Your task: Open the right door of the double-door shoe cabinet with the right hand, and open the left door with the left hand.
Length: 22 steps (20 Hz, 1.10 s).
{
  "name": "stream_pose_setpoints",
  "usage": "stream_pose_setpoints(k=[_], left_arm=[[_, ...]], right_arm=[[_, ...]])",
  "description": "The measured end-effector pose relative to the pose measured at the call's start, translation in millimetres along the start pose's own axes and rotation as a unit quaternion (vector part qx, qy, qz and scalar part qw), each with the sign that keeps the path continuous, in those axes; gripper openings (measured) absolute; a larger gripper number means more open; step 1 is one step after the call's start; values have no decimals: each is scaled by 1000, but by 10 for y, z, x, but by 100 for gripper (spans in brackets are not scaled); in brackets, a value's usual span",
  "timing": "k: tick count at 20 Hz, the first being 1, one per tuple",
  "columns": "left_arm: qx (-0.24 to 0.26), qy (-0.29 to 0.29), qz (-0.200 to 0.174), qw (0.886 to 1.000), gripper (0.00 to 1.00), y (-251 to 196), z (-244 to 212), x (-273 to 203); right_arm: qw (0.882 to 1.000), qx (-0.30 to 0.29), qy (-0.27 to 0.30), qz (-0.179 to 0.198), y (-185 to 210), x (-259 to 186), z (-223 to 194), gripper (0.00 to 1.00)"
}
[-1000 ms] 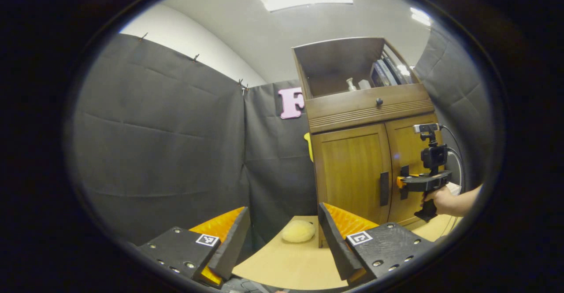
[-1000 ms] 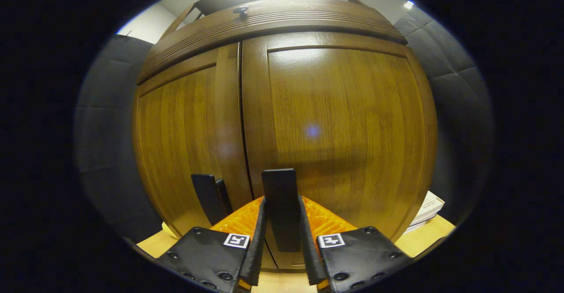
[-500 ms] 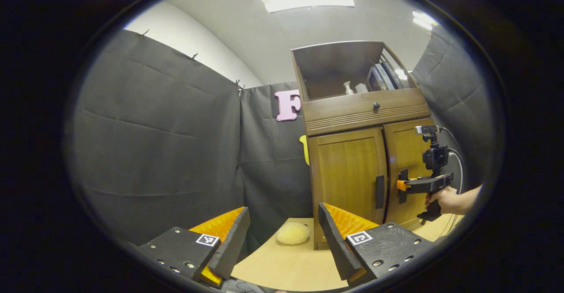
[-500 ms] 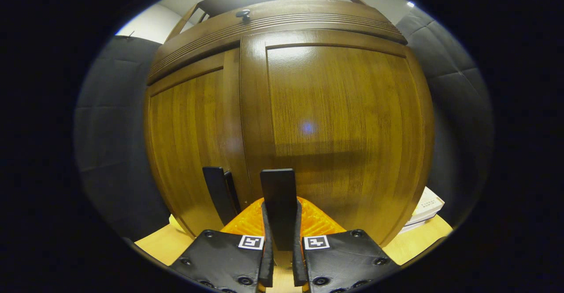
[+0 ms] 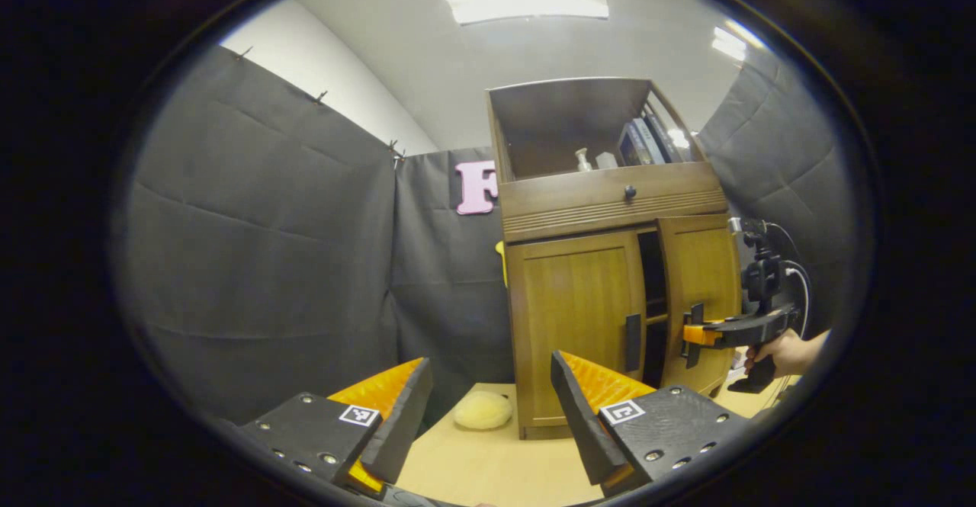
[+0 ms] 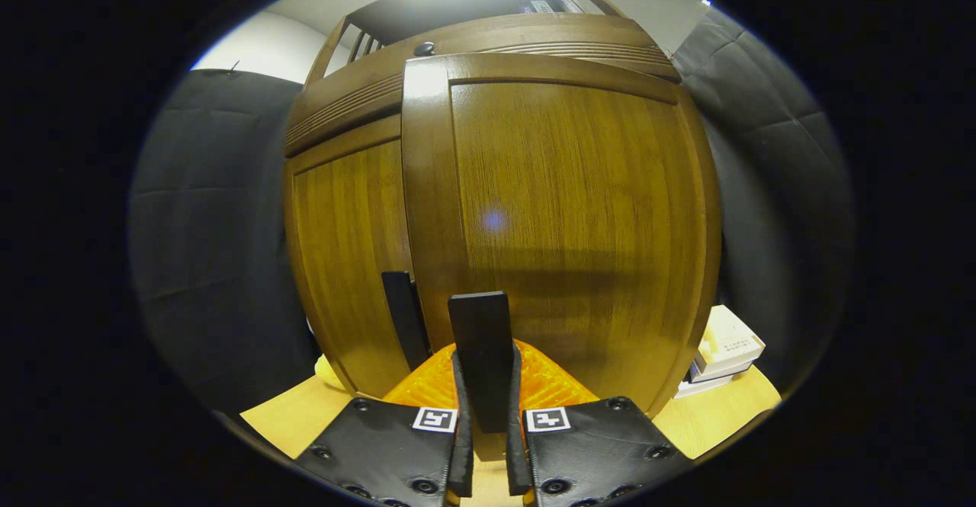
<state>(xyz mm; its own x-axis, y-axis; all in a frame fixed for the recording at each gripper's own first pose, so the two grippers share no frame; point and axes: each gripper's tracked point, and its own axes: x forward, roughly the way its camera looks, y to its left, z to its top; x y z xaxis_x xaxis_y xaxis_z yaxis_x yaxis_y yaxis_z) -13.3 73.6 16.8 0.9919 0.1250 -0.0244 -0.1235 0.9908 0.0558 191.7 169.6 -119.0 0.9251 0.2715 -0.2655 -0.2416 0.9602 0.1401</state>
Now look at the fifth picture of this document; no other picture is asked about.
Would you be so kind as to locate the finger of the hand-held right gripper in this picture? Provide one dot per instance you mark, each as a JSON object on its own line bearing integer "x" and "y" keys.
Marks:
{"x": 701, "y": 335}

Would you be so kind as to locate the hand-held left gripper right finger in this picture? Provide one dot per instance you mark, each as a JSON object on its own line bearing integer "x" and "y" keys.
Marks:
{"x": 583, "y": 423}

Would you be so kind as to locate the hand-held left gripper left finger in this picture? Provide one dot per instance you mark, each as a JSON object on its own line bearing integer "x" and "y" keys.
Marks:
{"x": 400, "y": 423}

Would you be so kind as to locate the wooden cabinet door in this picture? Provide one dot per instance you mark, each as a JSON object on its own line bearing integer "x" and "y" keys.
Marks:
{"x": 705, "y": 271}
{"x": 572, "y": 324}

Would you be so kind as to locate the wooden double-door shoe cabinet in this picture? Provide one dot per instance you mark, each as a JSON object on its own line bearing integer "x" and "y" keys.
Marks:
{"x": 610, "y": 210}

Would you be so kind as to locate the wooden cabinet drawer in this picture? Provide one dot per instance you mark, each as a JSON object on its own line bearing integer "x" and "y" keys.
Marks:
{"x": 572, "y": 202}

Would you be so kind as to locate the pale yellow plush ball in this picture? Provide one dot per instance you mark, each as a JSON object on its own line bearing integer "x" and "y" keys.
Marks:
{"x": 483, "y": 410}

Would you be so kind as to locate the small white box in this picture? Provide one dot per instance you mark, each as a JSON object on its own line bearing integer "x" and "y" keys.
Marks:
{"x": 606, "y": 161}

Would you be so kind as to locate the white pump bottle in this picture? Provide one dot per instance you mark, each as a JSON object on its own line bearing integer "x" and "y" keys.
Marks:
{"x": 583, "y": 162}

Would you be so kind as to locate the black backdrop cloth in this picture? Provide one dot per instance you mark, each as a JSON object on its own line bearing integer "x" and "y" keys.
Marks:
{"x": 259, "y": 248}

